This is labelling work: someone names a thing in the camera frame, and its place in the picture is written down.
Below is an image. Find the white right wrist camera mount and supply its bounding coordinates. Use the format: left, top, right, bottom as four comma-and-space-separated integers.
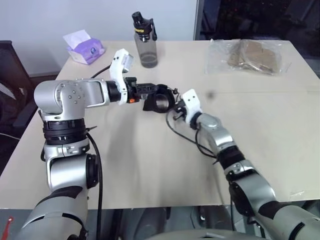
181, 88, 204, 125

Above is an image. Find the purple tissue pack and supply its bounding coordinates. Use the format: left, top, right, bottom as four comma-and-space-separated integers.
62, 29, 107, 66

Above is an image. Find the clear bag of brown cardboard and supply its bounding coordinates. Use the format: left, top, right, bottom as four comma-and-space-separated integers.
204, 38, 293, 76

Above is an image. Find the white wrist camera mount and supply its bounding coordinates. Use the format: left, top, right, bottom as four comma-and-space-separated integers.
181, 88, 204, 125
108, 48, 135, 106

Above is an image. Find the grey bottle with black cap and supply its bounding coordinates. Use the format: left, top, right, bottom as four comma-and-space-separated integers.
131, 11, 160, 69

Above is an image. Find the grey window frame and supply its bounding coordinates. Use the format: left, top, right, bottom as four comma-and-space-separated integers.
192, 0, 204, 41

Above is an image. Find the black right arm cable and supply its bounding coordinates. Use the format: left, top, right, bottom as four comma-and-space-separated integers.
165, 111, 238, 232

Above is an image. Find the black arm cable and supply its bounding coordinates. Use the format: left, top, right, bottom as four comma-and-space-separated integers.
84, 63, 112, 240
165, 111, 238, 232

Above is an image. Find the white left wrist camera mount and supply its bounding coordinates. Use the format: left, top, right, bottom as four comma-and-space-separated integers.
108, 48, 135, 106

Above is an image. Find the black mesh office chair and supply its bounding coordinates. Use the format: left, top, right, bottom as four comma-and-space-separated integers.
0, 40, 39, 132

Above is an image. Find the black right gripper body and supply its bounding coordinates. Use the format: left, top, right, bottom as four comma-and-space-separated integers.
176, 104, 189, 122

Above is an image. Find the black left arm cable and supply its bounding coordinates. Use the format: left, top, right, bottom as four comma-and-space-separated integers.
84, 63, 112, 240

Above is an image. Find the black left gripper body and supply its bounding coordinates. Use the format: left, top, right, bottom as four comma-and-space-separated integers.
124, 77, 158, 104

